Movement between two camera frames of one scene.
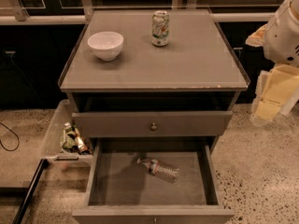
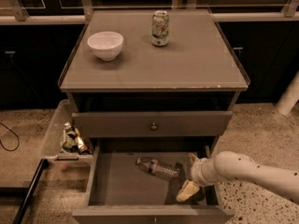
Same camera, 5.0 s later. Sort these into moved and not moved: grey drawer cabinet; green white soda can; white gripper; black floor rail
Moved: white gripper
Not moved: green white soda can; grey drawer cabinet; black floor rail
